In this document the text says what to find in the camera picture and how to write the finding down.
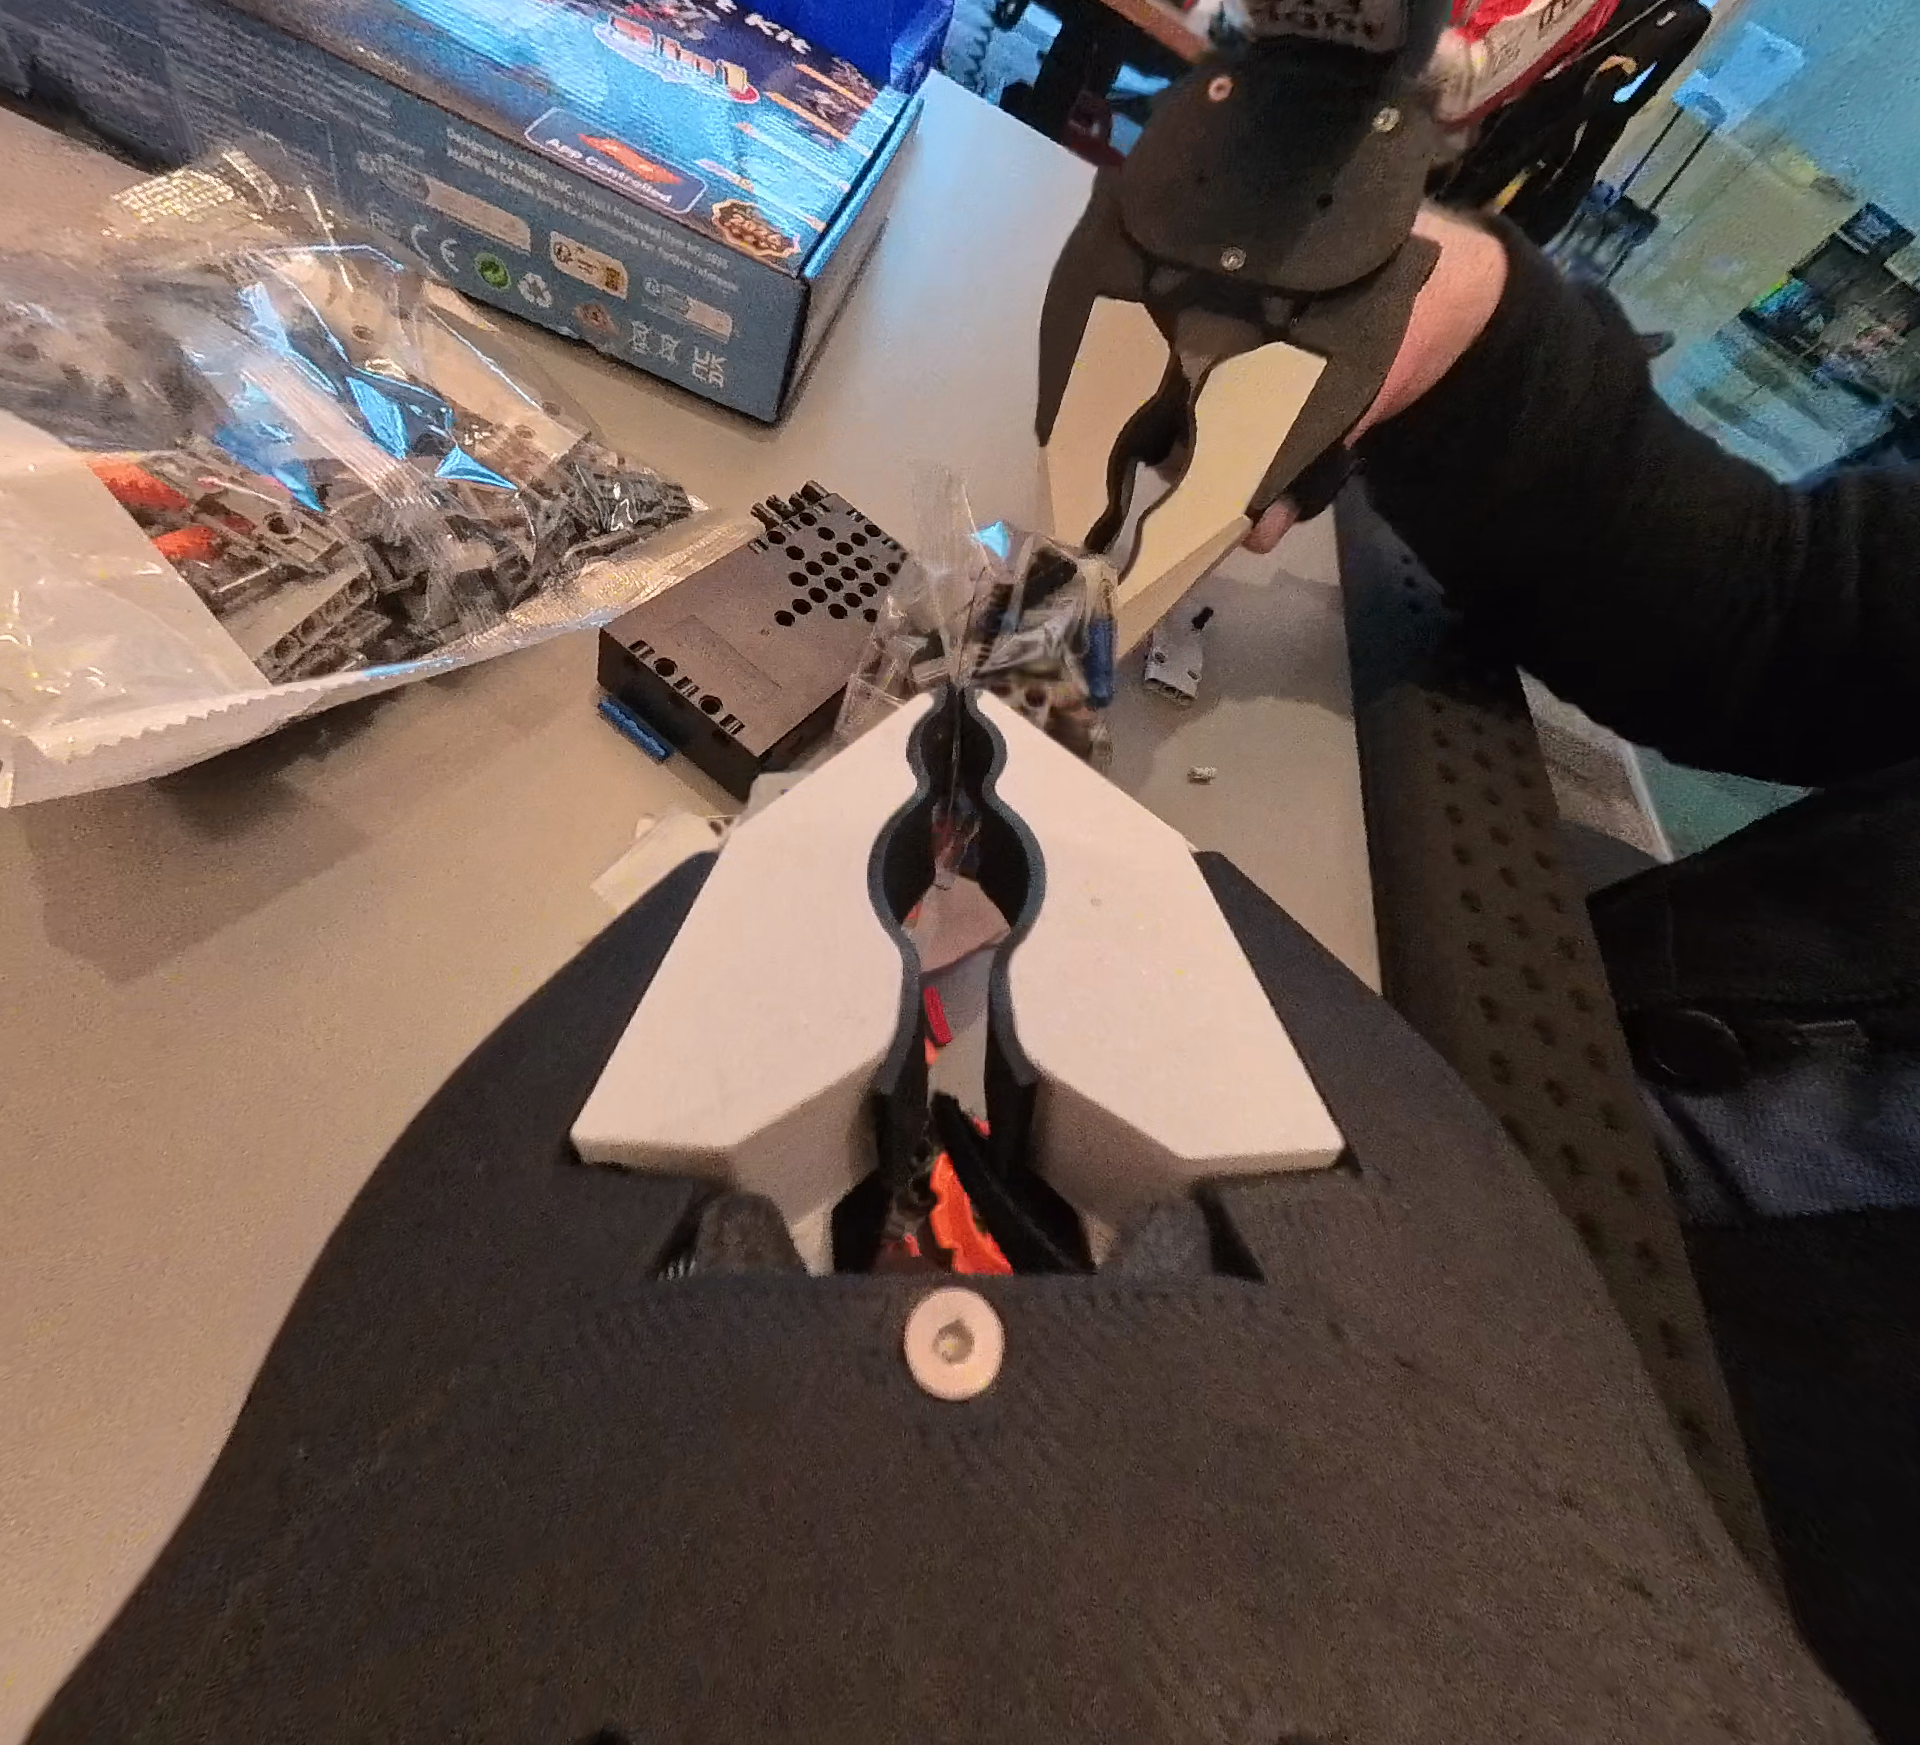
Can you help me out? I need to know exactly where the black perforated plastic block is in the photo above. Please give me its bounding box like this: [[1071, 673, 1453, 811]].
[[598, 481, 917, 801]]

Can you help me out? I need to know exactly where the blue robot kit box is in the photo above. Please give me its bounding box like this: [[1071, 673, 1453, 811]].
[[0, 0, 928, 426]]

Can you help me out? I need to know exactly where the person's right forearm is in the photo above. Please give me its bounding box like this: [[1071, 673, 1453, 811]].
[[1344, 210, 1920, 789]]

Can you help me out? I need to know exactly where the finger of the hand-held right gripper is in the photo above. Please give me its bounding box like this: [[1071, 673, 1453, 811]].
[[1110, 342, 1338, 652], [1040, 297, 1203, 555]]

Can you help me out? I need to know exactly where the clear bag of grey beams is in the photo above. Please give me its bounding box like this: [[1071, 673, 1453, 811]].
[[0, 147, 725, 813]]

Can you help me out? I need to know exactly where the clear bag of orange parts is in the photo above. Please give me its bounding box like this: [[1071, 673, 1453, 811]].
[[837, 462, 1122, 1275]]

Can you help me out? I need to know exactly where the person's right hand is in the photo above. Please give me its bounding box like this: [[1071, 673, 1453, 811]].
[[1245, 207, 1510, 556]]

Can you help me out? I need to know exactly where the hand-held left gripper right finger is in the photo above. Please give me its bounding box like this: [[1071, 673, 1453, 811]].
[[956, 684, 1347, 1198]]

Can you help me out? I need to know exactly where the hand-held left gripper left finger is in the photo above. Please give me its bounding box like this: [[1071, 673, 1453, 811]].
[[571, 684, 965, 1187]]

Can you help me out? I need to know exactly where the grey holed rectangular plate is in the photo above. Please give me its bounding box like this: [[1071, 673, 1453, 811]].
[[1144, 605, 1214, 708]]

